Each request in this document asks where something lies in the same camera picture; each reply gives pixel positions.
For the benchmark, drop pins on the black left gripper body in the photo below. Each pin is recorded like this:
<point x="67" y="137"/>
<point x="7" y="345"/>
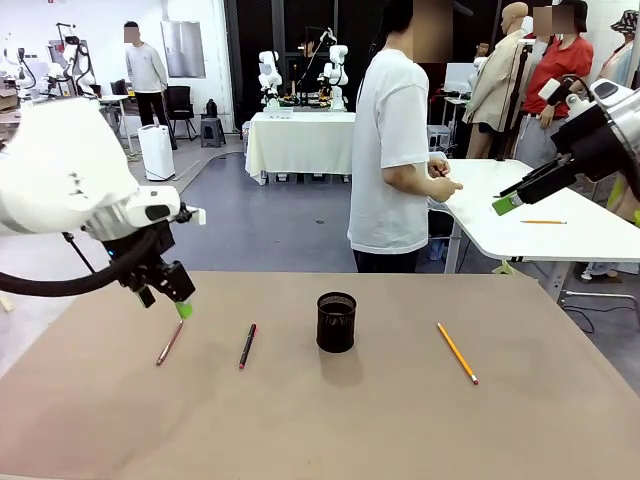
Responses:
<point x="145" y="245"/>

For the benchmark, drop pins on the red pencil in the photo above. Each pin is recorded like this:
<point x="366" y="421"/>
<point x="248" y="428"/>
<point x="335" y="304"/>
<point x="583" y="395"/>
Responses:
<point x="170" y="343"/>

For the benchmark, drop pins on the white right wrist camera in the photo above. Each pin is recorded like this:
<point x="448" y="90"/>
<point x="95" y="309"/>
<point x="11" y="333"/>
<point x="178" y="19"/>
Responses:
<point x="548" y="91"/>

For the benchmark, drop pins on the person in light sweatshirt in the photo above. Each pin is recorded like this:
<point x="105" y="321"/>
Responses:
<point x="145" y="65"/>

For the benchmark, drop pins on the white air purifier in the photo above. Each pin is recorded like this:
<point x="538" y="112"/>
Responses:
<point x="156" y="152"/>

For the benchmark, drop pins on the person in white t-shirt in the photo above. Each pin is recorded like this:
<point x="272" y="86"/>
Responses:
<point x="385" y="125"/>

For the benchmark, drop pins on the black plastic stool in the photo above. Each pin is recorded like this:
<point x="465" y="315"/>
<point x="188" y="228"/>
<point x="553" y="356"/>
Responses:
<point x="212" y="132"/>

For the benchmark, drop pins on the black office chair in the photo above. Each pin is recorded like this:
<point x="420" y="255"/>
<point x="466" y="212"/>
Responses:
<point x="180" y="102"/>

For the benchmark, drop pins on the green-tipped black right gripper finger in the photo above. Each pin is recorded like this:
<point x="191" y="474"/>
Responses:
<point x="537" y="192"/>
<point x="540" y="174"/>

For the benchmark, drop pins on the figure with bucket hat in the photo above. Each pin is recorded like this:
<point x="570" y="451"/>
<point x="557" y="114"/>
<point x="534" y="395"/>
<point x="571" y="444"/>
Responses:
<point x="622" y="55"/>

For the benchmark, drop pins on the person in red shirt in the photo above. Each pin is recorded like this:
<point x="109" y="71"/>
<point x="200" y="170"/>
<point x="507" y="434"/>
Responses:
<point x="560" y="70"/>

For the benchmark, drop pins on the green-tipped black left gripper finger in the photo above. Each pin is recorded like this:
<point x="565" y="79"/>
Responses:
<point x="177" y="282"/>
<point x="145" y="295"/>

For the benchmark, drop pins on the yellow pencil with pink eraser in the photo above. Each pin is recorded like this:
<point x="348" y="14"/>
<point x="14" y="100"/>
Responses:
<point x="457" y="353"/>

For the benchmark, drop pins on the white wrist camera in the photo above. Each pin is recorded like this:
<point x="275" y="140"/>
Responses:
<point x="548" y="91"/>
<point x="199" y="216"/>

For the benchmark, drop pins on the black stand leg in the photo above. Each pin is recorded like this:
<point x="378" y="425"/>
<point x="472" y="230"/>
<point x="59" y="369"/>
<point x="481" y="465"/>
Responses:
<point x="82" y="257"/>

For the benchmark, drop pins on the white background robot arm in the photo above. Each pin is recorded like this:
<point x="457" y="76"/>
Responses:
<point x="82" y="65"/>
<point x="15" y="62"/>
<point x="337" y="65"/>
<point x="267" y="75"/>

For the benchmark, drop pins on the black mesh pen holder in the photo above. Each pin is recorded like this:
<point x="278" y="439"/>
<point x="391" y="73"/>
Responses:
<point x="336" y="330"/>

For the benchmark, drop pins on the person's right hand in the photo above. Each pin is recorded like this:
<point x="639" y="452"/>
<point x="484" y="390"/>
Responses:
<point x="446" y="189"/>

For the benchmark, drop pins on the black bottle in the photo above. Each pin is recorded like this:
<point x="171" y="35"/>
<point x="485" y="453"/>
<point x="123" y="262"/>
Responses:
<point x="212" y="107"/>

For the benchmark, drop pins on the table with white cloth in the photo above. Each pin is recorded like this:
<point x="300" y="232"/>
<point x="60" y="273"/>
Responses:
<point x="295" y="145"/>

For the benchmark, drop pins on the mannequin in beige coat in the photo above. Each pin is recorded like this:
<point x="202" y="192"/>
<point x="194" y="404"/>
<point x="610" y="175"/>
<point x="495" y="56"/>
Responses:
<point x="497" y="80"/>

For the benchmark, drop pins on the person's right forearm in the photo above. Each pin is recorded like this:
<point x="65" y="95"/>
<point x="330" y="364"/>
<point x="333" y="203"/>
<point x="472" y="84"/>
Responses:
<point x="406" y="181"/>

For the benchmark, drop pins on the black pen with red ends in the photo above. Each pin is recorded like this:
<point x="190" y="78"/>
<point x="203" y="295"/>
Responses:
<point x="247" y="346"/>

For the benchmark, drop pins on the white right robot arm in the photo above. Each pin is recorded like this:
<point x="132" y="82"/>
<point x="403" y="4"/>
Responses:
<point x="627" y="130"/>

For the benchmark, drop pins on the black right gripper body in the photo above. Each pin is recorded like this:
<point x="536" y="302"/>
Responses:
<point x="592" y="145"/>

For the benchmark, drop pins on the person's left hand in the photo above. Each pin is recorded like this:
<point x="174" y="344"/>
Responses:
<point x="439" y="166"/>

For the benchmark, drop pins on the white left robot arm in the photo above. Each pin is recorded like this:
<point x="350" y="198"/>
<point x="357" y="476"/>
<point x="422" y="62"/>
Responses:
<point x="60" y="165"/>

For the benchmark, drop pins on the silver wall panel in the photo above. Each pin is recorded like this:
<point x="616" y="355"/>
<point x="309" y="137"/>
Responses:
<point x="182" y="50"/>

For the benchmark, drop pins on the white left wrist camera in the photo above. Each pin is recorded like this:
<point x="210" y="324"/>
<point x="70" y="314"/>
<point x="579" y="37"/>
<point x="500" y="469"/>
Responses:
<point x="199" y="216"/>

